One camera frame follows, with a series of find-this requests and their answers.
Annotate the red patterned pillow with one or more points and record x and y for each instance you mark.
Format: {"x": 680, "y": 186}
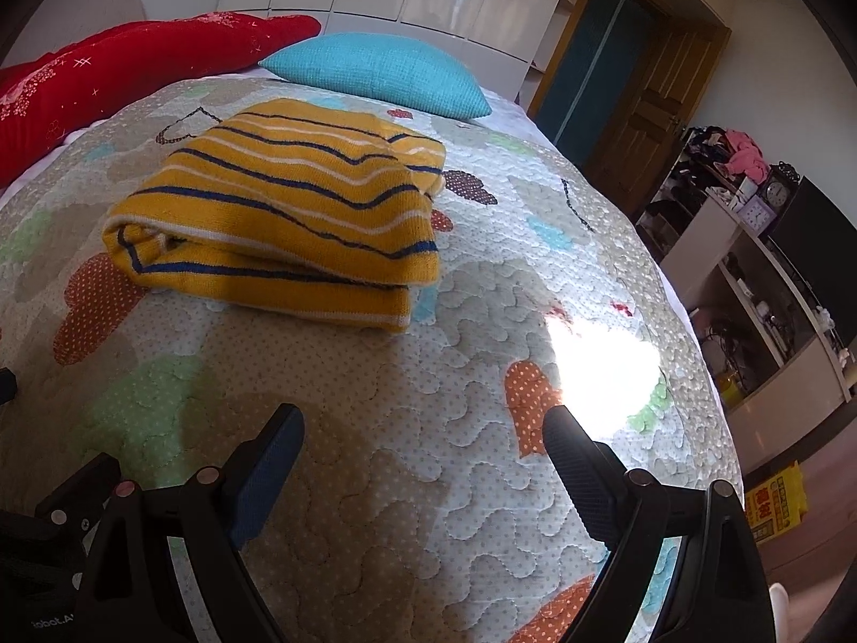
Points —
{"x": 100, "y": 80}

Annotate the black television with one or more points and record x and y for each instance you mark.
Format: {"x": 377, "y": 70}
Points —
{"x": 823, "y": 268}

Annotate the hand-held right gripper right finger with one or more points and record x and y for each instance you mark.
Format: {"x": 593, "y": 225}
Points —
{"x": 582, "y": 482}

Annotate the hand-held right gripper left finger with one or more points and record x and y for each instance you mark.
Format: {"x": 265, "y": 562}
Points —
{"x": 268, "y": 475}

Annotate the yellow container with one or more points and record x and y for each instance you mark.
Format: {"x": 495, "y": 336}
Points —
{"x": 730, "y": 387}

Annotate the purple square clock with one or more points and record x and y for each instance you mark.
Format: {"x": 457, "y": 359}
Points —
{"x": 758, "y": 214}

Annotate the pink cloth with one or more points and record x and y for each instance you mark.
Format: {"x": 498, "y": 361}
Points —
{"x": 746, "y": 157}

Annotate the yellow striped sweater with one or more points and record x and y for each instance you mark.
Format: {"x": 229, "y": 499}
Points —
{"x": 281, "y": 214}

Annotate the wooden door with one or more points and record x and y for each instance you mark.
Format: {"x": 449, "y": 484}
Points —
{"x": 643, "y": 127}

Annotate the white bed sheet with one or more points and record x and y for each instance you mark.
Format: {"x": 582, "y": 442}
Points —
{"x": 509, "y": 104}

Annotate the turquoise pillow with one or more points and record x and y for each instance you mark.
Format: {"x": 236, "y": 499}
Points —
{"x": 381, "y": 70}

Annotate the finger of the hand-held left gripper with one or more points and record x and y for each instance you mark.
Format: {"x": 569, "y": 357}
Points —
{"x": 7, "y": 387}

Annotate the patchwork quilt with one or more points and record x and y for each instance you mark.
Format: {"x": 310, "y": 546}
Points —
{"x": 402, "y": 415}

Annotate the black ornate clock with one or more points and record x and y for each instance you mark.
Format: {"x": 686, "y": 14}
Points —
{"x": 780, "y": 189}

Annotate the teal curtain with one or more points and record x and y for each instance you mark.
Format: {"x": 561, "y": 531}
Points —
{"x": 589, "y": 60}

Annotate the yellow bag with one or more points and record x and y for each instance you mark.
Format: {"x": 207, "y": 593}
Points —
{"x": 776, "y": 502}

